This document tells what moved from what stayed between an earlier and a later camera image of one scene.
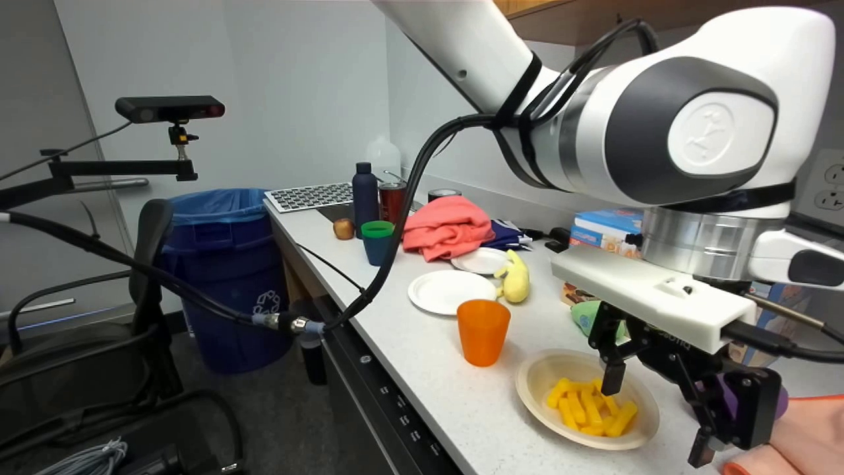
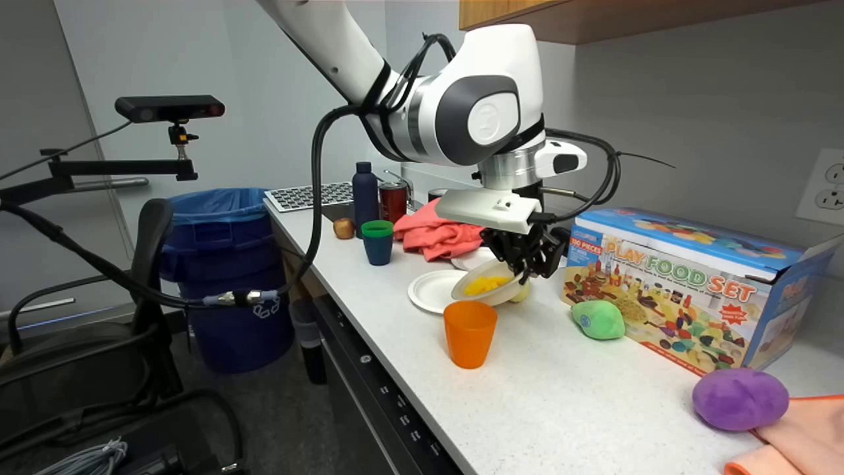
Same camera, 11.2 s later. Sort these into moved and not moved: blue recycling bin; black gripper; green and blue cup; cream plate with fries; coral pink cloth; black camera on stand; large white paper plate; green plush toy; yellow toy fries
Moved: cream plate with fries; black gripper; yellow toy fries
Not moved: green and blue cup; large white paper plate; coral pink cloth; green plush toy; blue recycling bin; black camera on stand
